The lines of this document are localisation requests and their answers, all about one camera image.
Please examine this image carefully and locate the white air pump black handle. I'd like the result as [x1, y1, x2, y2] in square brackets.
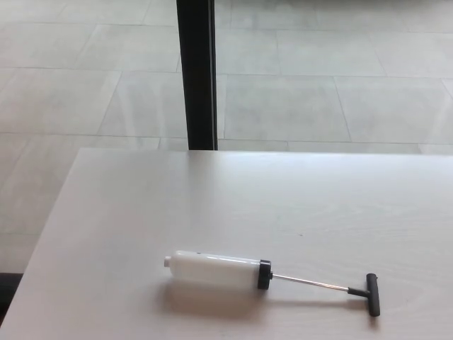
[163, 249, 382, 317]

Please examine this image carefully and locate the black vertical metal post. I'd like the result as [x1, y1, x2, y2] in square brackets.
[176, 0, 220, 152]

